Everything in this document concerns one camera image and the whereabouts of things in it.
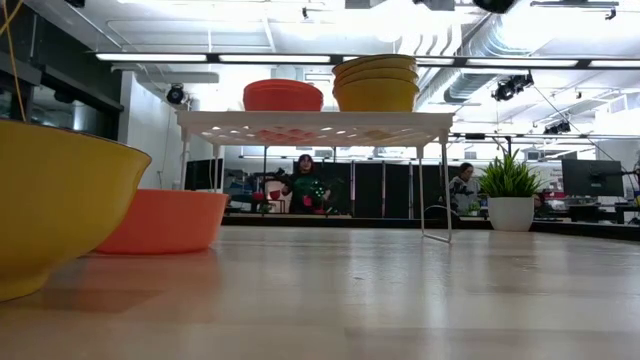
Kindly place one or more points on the long LED light bar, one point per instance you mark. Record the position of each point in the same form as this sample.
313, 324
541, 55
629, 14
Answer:
150, 57

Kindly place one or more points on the black round overhead mount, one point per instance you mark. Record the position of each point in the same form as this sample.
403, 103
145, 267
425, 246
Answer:
495, 4

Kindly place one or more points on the black aluminium table frame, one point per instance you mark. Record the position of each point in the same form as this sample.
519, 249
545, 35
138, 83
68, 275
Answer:
360, 221

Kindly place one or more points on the black partition wall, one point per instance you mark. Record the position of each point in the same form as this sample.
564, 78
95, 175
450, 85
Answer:
380, 187

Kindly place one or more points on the green artificial plant white pot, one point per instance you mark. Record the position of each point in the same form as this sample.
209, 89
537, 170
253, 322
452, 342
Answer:
510, 212

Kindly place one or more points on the black computer monitor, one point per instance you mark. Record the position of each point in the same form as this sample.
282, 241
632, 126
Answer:
202, 174
592, 177

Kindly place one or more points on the white grid shelf rack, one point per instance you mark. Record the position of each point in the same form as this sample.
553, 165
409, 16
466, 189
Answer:
310, 120

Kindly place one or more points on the silver ventilation duct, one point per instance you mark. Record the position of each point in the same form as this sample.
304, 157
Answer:
467, 82

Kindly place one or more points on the person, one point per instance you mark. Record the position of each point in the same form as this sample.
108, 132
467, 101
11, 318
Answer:
306, 185
464, 190

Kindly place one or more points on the black ceiling spotlight cluster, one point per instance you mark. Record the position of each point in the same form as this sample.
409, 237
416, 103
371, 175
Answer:
510, 87

